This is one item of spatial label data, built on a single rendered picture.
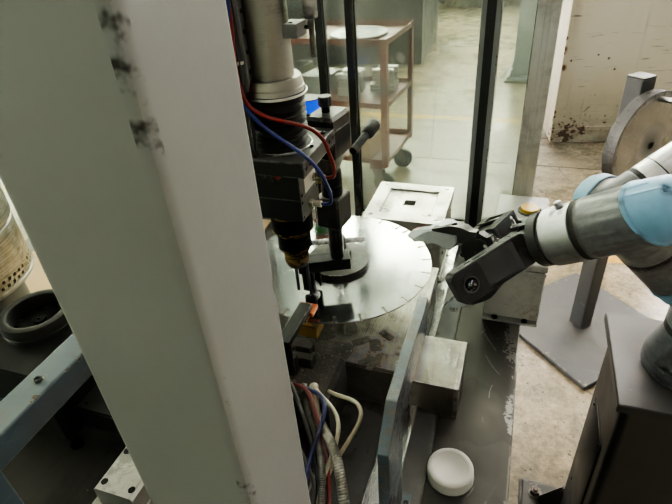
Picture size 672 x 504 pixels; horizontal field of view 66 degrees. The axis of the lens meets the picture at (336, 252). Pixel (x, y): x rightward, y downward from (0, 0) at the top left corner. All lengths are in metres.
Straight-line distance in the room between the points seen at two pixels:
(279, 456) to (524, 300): 0.95
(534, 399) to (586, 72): 2.46
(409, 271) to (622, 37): 3.15
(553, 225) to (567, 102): 3.30
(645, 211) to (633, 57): 3.36
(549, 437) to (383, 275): 1.15
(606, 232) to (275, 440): 0.53
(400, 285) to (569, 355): 1.37
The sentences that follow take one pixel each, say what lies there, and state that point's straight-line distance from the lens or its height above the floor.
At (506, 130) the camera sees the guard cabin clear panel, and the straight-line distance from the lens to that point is 1.27.
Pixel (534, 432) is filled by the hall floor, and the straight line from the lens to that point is 1.93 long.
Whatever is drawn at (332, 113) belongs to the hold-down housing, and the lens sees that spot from 0.73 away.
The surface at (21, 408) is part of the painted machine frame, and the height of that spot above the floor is 1.05.
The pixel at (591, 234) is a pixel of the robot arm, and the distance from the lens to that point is 0.65.
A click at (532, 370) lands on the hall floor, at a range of 2.11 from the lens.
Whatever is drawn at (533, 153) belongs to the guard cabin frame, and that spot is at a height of 0.99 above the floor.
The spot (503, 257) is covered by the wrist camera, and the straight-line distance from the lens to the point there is 0.69.
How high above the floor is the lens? 1.49
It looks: 34 degrees down
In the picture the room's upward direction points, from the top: 5 degrees counter-clockwise
